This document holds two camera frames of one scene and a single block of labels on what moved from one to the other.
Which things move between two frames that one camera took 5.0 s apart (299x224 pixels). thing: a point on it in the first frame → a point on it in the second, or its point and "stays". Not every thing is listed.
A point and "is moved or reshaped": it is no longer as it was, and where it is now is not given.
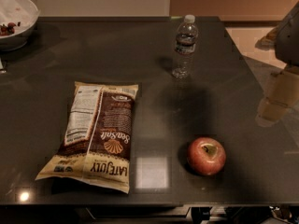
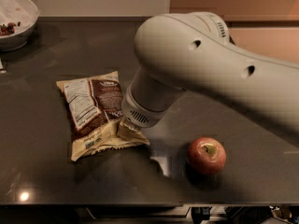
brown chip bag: x=97 y=137 is moved or reshaped
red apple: x=206 y=156 stays
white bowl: x=17 y=8 stays
